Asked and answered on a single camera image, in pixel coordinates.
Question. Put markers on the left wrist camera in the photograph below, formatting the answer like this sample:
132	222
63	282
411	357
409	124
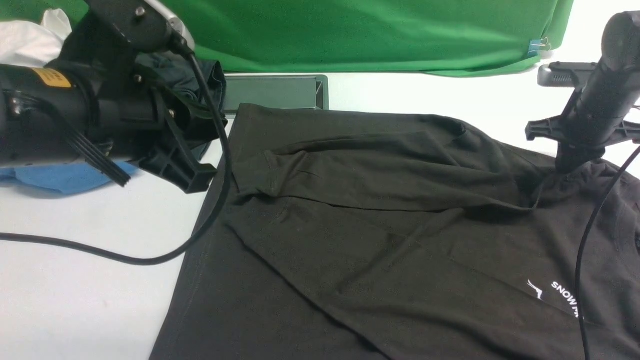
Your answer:
147	26

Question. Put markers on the blue binder clip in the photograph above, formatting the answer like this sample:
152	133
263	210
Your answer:
538	46

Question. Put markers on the gray long-sleeved shirt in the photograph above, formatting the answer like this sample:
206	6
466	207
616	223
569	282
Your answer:
362	236

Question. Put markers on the green backdrop cloth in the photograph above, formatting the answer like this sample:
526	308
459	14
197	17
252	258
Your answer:
454	38

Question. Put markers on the white crumpled cloth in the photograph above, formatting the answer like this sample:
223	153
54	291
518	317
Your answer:
33	45

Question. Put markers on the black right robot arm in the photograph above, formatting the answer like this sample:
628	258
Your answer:
620	47

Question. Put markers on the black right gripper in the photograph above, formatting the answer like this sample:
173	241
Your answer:
593	119

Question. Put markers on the blue crumpled shirt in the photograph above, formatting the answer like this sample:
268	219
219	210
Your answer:
65	179

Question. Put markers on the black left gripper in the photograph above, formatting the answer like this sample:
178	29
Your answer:
119	110

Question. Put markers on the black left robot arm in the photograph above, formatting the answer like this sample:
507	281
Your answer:
33	128

